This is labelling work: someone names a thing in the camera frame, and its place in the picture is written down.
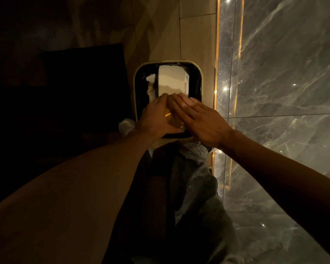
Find grey trousers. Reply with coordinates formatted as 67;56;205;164
103;141;245;264

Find white box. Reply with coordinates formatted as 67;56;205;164
157;65;190;97

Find person's right hand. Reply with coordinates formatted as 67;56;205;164
167;92;234;149

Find gold metal ashtray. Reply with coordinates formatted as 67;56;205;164
165;112;185;132

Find crumpled white tissue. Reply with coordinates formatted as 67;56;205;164
146;73;157;102

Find person's left hand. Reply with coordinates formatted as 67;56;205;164
135;93;183;140

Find small trash bin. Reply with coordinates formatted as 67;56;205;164
133;60;204;139

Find person's left forearm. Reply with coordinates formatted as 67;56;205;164
0;132;157;264

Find white left shoe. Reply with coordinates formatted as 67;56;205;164
118;118;137;138

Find person's right forearm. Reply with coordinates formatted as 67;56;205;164
219;129;330;263

